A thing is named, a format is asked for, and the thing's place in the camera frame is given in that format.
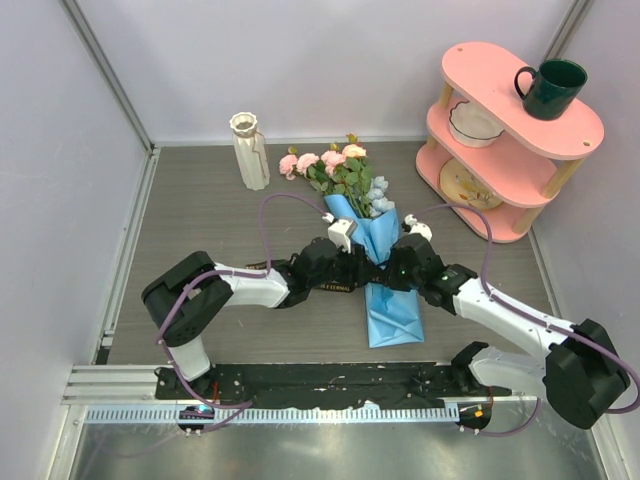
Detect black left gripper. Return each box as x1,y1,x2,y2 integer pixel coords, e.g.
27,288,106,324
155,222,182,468
308,238,377,290

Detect black gold-lettered ribbon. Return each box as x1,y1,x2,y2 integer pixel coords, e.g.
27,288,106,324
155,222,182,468
271,259,384,293

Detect blue wrapping paper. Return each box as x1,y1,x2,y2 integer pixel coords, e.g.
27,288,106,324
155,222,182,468
325,195,424,348

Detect pink rose flower bunch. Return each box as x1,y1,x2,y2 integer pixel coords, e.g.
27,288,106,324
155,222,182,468
278,133,374,218

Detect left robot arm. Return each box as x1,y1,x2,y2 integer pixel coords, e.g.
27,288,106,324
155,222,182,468
141,237,381,399

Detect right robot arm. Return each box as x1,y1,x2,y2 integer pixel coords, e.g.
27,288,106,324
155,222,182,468
383,233,639,429

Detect pale blue hydrangea flowers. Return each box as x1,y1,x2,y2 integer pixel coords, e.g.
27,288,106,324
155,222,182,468
366,176,395,218

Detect white ribbed ceramic vase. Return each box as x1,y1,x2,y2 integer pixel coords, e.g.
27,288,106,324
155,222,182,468
229,112,270,191

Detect floral yellow plate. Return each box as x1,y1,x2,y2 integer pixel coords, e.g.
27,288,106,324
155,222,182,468
439,158,503,211

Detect pink three-tier shelf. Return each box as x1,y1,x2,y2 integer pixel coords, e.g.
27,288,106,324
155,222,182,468
416,42,604,243

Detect white scalloped bowl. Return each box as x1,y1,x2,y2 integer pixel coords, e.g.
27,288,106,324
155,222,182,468
449,101,504,148

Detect dark green mug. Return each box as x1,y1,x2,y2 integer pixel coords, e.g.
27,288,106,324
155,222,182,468
514,58,588,121

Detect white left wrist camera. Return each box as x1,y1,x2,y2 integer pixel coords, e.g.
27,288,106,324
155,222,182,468
322,213,358,253

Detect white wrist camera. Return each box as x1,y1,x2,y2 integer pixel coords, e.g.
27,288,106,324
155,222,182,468
401,214,433,241
322,213,358,253

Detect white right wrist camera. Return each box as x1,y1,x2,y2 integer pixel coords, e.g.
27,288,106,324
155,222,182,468
401,214,433,241

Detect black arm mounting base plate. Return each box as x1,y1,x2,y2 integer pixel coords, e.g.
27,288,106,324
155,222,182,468
155,362,511,410

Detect aluminium frame rail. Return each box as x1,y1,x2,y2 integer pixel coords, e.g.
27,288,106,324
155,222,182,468
62,364,174,406

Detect slotted grey cable duct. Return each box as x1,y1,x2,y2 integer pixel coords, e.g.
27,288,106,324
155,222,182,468
85,403,459,425

